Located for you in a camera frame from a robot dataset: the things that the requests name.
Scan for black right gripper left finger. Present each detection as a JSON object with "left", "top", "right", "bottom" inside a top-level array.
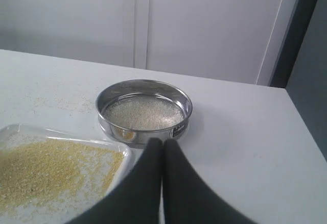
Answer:
[{"left": 69, "top": 138, "right": 163, "bottom": 223}]

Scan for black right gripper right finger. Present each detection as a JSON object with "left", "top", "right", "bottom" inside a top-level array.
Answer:
[{"left": 162, "top": 139, "right": 254, "bottom": 223}]

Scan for round steel mesh sieve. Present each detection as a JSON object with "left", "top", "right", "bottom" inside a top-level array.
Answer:
[{"left": 96, "top": 80, "right": 193, "bottom": 147}]

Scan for beige grains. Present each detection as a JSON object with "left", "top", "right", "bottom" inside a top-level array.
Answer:
[{"left": 104, "top": 96, "right": 184, "bottom": 131}]

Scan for yellow and white grain mixture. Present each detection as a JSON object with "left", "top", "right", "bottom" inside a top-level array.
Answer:
[{"left": 1, "top": 140, "right": 124, "bottom": 212}]

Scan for clear plastic tray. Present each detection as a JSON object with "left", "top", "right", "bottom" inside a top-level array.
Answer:
[{"left": 1, "top": 124, "right": 131, "bottom": 223}]

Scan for white cabinet doors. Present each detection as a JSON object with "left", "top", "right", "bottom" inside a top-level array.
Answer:
[{"left": 1, "top": 0, "right": 296, "bottom": 85}]

